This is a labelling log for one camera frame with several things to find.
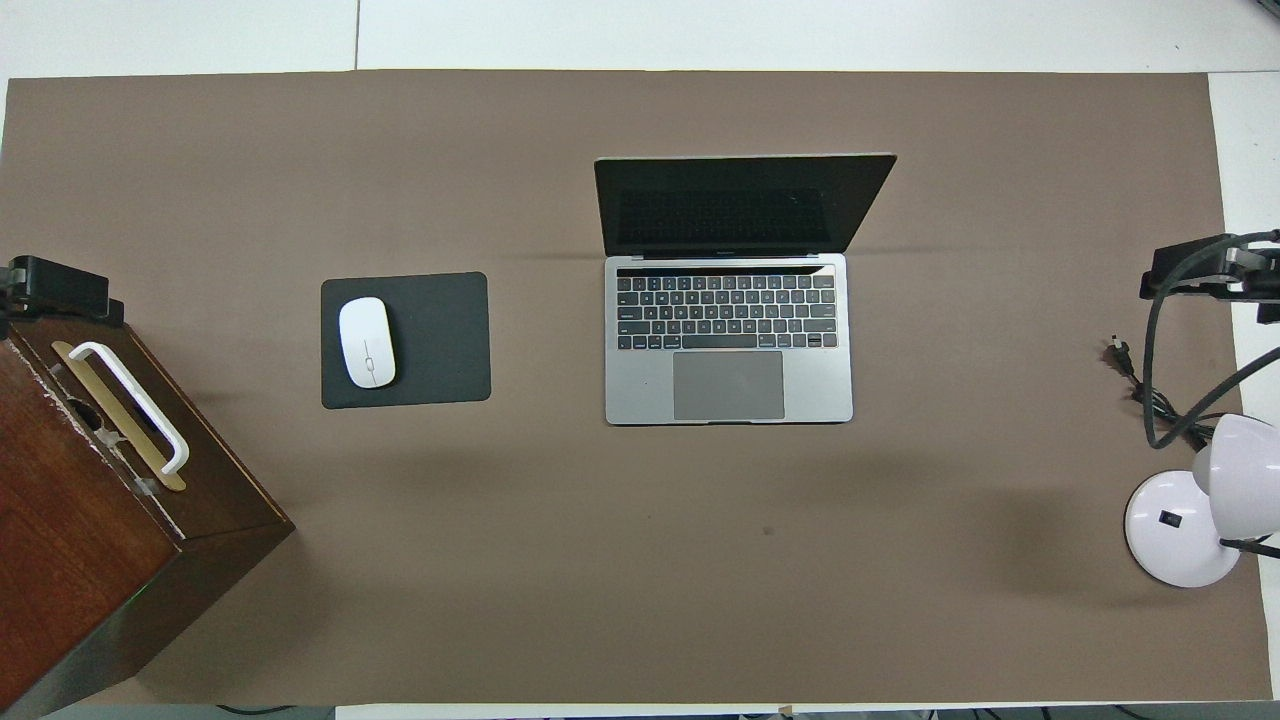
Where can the white desk lamp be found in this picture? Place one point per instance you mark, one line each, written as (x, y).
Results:
(1170, 520)

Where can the brown table mat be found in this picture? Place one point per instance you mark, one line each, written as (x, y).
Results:
(800, 550)

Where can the black mouse pad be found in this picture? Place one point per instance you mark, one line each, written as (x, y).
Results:
(440, 330)

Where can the white computer mouse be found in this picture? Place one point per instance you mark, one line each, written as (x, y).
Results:
(367, 343)

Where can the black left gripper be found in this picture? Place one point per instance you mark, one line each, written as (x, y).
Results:
(60, 288)

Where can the silver laptop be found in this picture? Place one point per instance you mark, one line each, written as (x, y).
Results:
(730, 385)

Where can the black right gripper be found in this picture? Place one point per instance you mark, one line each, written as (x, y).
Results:
(1195, 268)

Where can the dark brown wooden box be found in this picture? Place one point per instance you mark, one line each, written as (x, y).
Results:
(70, 540)

